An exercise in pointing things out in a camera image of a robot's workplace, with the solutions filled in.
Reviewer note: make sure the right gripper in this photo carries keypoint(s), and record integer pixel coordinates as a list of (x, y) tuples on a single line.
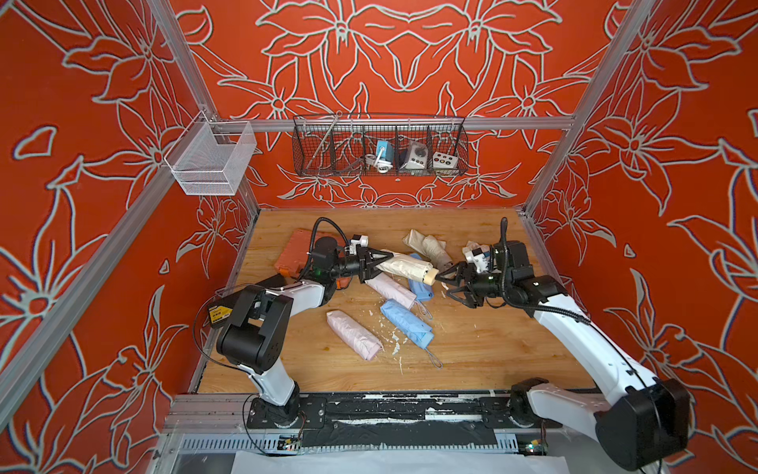
[(461, 270)]

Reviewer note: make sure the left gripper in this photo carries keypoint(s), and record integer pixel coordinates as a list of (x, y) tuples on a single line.
[(365, 266)]

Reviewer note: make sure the beige umbrella back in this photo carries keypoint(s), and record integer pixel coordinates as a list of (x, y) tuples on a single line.
[(476, 253)]

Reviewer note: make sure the beige umbrella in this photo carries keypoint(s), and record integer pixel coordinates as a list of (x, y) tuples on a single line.
[(476, 253), (429, 247), (405, 266)]

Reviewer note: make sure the blue umbrella back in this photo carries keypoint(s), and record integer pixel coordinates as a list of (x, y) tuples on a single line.
[(422, 291)]

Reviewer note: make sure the blue umbrella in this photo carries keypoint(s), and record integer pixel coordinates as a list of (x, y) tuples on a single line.
[(414, 328), (422, 291)]

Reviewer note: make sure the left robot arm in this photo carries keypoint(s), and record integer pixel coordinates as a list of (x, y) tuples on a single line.
[(252, 322)]

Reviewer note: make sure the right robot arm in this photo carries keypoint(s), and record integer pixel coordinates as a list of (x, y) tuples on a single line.
[(637, 418)]

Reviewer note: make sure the pink umbrella near case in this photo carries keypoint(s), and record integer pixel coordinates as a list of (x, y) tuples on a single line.
[(388, 288)]

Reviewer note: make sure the blue umbrella front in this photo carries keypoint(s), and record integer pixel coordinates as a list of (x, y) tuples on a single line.
[(414, 328)]

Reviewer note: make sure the orange plastic tool case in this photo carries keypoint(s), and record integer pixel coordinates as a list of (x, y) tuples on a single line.
[(293, 258)]

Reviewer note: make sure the pink umbrella near front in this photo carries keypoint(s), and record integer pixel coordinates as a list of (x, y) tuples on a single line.
[(354, 335)]

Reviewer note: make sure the blue white device in basket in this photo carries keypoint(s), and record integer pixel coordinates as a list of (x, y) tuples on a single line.
[(382, 159)]

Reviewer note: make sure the white round-dial device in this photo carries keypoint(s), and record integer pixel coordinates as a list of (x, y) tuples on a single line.
[(415, 157)]

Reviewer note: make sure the white box with dots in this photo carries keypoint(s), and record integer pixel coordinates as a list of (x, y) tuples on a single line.
[(442, 162)]

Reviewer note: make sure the black box yellow label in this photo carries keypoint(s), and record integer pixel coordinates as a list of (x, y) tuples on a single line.
[(221, 309)]

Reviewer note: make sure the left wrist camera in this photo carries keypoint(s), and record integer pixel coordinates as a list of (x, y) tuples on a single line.
[(356, 242)]

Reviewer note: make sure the black wire wall basket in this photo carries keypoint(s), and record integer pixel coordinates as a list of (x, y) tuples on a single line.
[(354, 145)]

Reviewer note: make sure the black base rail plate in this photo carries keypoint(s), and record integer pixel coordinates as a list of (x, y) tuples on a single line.
[(322, 410)]

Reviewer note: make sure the white mesh wall basket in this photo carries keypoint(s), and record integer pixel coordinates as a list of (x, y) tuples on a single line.
[(204, 166)]

